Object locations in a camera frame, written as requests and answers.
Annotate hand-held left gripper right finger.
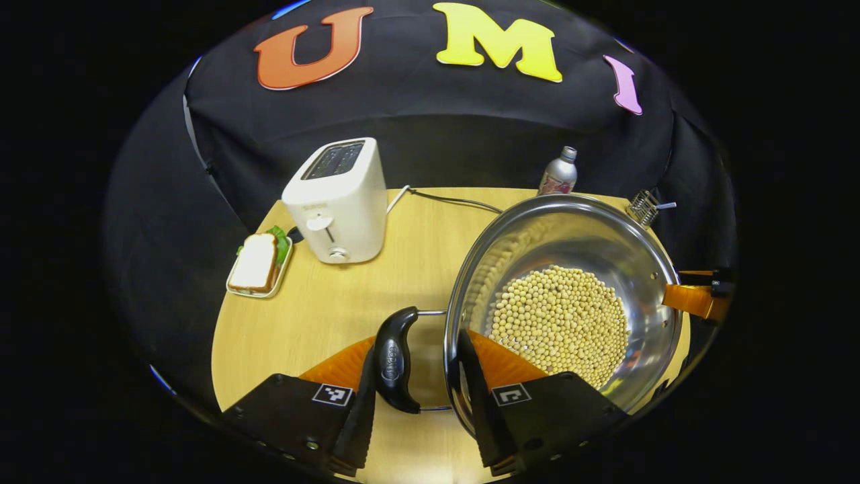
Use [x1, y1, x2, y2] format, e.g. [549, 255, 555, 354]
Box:
[457, 328, 629, 477]

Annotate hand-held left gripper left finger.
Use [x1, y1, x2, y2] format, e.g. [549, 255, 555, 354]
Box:
[222, 336, 378, 478]

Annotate heap of soybeans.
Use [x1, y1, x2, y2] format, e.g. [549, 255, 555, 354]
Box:
[488, 264, 630, 391]

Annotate steel pot with black handles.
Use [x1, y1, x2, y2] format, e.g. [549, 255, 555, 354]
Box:
[373, 194, 685, 431]

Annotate clear utensil holder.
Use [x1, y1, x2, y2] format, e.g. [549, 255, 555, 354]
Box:
[626, 190, 660, 228]

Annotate small green sandwich plate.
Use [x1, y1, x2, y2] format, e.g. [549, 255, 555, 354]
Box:
[226, 232, 294, 300]

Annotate silver bottle with pink label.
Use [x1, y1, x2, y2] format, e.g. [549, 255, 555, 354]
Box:
[537, 146, 578, 197]

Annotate toy sandwich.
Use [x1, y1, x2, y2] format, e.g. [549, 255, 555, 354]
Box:
[228, 227, 291, 293]

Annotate white toaster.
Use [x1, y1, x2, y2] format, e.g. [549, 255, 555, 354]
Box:
[282, 138, 388, 265]

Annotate toaster power cable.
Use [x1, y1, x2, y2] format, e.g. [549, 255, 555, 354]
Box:
[386, 185, 505, 214]

